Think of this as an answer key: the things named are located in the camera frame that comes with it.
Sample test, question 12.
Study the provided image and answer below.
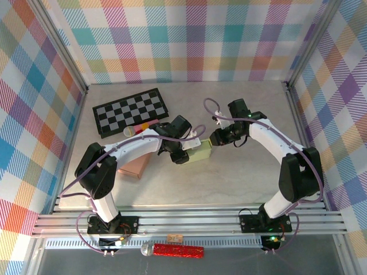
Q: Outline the green paper box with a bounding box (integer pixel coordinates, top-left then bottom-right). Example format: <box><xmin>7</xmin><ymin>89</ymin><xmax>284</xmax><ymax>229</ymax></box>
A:
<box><xmin>183</xmin><ymin>139</ymin><xmax>213</xmax><ymax>164</ymax></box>

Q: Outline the pink paper box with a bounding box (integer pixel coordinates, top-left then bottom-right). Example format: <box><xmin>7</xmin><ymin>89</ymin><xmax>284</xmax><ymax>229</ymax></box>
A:
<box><xmin>117</xmin><ymin>154</ymin><xmax>152</xmax><ymax>180</ymax></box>

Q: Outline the small black electronics box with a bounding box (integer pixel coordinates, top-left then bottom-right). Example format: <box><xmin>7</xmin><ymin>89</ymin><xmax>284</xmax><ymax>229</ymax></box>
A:
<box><xmin>261</xmin><ymin>234</ymin><xmax>281</xmax><ymax>250</ymax></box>
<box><xmin>99</xmin><ymin>237</ymin><xmax>127</xmax><ymax>248</ymax></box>

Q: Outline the pink toy microphone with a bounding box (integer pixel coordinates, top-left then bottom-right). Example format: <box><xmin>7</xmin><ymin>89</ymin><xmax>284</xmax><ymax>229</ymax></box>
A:
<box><xmin>122</xmin><ymin>119</ymin><xmax>160</xmax><ymax>138</ymax></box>

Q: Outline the black grey checkerboard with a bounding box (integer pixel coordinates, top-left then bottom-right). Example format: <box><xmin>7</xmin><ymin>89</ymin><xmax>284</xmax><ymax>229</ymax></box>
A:
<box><xmin>92</xmin><ymin>87</ymin><xmax>169</xmax><ymax>139</ymax></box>

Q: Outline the red glitter microphone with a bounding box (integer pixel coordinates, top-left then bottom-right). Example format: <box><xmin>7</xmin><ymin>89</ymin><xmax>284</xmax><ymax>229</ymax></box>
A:
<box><xmin>140</xmin><ymin>242</ymin><xmax>206</xmax><ymax>260</ymax></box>

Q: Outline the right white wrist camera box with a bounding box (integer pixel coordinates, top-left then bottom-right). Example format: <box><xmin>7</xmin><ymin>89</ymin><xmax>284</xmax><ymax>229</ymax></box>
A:
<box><xmin>212</xmin><ymin>111</ymin><xmax>229</xmax><ymax>126</ymax></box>

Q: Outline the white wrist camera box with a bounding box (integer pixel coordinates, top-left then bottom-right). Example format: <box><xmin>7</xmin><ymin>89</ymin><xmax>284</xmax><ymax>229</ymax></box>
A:
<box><xmin>181</xmin><ymin>131</ymin><xmax>201</xmax><ymax>150</ymax></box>
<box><xmin>212</xmin><ymin>111</ymin><xmax>229</xmax><ymax>126</ymax></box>

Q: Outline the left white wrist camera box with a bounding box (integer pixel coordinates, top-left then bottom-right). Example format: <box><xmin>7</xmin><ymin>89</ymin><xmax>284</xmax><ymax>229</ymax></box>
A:
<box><xmin>181</xmin><ymin>131</ymin><xmax>201</xmax><ymax>150</ymax></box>

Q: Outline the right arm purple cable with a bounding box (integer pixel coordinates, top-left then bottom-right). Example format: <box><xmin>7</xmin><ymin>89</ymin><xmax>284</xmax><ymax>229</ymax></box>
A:
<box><xmin>202</xmin><ymin>98</ymin><xmax>325</xmax><ymax>254</ymax></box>

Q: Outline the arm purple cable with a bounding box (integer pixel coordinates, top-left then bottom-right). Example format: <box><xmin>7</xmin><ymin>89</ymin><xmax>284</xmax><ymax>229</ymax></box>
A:
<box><xmin>202</xmin><ymin>98</ymin><xmax>325</xmax><ymax>254</ymax></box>
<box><xmin>59</xmin><ymin>123</ymin><xmax>206</xmax><ymax>254</ymax></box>

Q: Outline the aluminium side rail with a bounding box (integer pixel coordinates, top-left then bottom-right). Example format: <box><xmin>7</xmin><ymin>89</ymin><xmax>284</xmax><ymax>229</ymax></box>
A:
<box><xmin>50</xmin><ymin>91</ymin><xmax>88</xmax><ymax>214</ymax></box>
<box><xmin>285</xmin><ymin>82</ymin><xmax>330</xmax><ymax>211</ymax></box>

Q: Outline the aluminium mounting rail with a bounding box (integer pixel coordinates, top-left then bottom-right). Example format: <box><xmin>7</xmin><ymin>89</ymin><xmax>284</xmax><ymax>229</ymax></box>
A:
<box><xmin>31</xmin><ymin>203</ymin><xmax>349</xmax><ymax>238</ymax></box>

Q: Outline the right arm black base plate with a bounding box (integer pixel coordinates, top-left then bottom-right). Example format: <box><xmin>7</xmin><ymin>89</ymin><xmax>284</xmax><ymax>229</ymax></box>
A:
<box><xmin>239</xmin><ymin>213</ymin><xmax>293</xmax><ymax>233</ymax></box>

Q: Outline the slotted grey cable duct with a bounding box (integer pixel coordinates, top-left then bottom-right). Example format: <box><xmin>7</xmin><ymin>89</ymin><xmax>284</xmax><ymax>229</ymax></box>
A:
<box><xmin>44</xmin><ymin>239</ymin><xmax>266</xmax><ymax>249</ymax></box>

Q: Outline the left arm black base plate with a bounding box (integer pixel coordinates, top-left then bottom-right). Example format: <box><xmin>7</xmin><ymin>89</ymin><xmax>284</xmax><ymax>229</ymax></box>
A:
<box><xmin>87</xmin><ymin>215</ymin><xmax>140</xmax><ymax>235</ymax></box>

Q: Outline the aluminium corner post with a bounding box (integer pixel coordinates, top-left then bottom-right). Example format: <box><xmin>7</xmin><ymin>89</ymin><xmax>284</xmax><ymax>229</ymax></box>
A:
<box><xmin>28</xmin><ymin>0</ymin><xmax>90</xmax><ymax>95</ymax></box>
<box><xmin>284</xmin><ymin>0</ymin><xmax>343</xmax><ymax>91</ymax></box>

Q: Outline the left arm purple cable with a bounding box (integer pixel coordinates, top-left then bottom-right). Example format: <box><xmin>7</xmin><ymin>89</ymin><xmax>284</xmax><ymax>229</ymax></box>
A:
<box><xmin>59</xmin><ymin>123</ymin><xmax>206</xmax><ymax>254</ymax></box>

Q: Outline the aluminium frame bar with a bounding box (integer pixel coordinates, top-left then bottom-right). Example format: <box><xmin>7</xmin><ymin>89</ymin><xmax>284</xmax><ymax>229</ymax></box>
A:
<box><xmin>27</xmin><ymin>237</ymin><xmax>46</xmax><ymax>275</ymax></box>
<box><xmin>334</xmin><ymin>234</ymin><xmax>355</xmax><ymax>275</ymax></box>

